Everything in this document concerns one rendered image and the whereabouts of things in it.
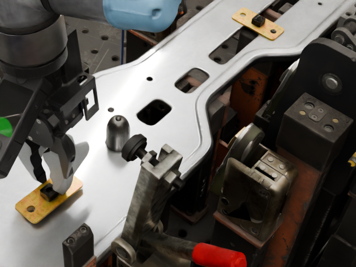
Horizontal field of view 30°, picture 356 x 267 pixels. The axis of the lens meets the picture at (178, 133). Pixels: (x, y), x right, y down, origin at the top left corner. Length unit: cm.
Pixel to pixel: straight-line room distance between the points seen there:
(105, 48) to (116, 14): 91
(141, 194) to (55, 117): 15
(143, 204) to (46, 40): 18
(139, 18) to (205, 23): 53
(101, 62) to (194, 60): 46
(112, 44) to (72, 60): 76
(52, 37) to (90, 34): 86
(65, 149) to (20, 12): 18
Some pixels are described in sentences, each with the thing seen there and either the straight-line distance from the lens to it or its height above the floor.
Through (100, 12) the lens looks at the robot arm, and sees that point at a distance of 58.
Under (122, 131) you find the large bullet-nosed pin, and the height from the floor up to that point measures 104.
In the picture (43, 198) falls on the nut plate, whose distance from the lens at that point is 83.
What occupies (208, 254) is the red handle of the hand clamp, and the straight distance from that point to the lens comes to 65.
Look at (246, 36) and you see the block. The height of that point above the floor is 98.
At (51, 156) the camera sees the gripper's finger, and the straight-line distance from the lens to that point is 76.
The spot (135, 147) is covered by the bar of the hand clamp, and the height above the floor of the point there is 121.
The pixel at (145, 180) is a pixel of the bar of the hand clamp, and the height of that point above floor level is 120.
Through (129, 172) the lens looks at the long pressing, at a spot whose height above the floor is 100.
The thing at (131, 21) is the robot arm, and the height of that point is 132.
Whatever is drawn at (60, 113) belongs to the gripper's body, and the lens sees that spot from 73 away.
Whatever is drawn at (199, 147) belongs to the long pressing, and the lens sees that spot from 89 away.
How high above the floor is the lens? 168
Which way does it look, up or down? 49 degrees down
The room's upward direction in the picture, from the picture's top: 7 degrees clockwise
